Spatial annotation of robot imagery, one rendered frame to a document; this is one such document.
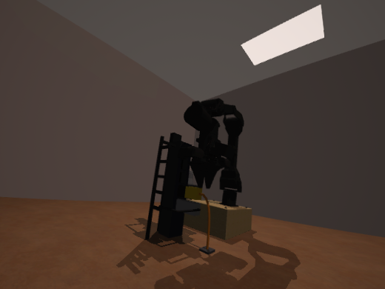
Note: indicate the yellow power cord with plug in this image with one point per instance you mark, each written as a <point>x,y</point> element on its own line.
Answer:
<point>196,193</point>

